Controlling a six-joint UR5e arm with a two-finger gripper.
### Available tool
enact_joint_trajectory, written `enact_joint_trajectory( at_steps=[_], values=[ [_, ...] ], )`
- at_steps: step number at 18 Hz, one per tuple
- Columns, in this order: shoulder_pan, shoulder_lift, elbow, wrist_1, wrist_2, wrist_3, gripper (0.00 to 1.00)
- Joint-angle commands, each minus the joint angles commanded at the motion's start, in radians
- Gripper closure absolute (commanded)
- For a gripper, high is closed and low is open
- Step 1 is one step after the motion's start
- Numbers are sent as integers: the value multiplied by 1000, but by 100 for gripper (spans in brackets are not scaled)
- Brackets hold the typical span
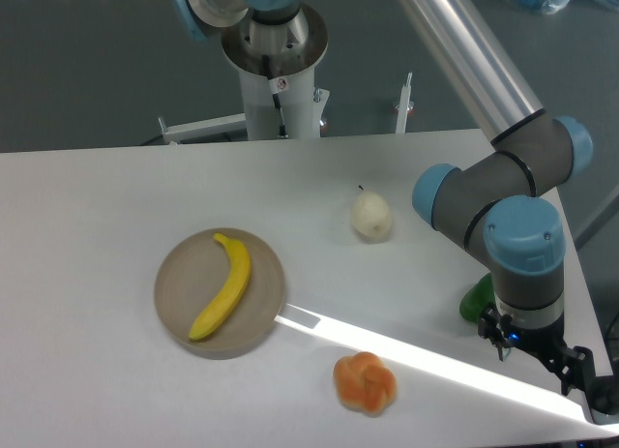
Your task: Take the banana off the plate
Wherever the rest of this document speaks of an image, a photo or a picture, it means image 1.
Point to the white pear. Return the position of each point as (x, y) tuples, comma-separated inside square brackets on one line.
[(371, 215)]

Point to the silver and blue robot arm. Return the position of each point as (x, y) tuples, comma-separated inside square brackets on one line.
[(494, 210)]

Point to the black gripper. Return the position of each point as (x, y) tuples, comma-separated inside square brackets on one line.
[(573, 366)]

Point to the green pepper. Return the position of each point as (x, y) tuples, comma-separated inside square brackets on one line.
[(476, 299)]

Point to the orange knotted bread roll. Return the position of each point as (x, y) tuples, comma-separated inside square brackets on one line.
[(363, 383)]

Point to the white left frame bracket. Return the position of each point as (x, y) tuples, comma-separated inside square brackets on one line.
[(202, 131)]

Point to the white right frame bracket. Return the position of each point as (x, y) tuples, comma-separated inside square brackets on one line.
[(405, 105)]

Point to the yellow banana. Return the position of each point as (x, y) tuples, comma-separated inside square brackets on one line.
[(216, 313)]

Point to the white frame bracket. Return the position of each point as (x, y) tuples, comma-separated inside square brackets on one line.
[(405, 105), (202, 131)]

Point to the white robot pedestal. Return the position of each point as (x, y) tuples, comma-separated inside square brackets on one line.
[(275, 55)]

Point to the round beige plate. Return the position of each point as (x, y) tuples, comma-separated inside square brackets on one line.
[(193, 274)]

